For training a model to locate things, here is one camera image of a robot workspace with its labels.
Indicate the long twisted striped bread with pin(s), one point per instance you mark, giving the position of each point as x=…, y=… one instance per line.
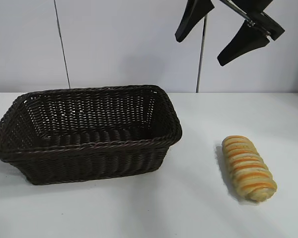
x=248, y=168

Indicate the dark brown wicker basket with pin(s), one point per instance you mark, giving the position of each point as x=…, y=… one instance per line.
x=89, y=158

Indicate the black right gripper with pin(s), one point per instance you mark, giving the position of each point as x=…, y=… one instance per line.
x=269, y=23

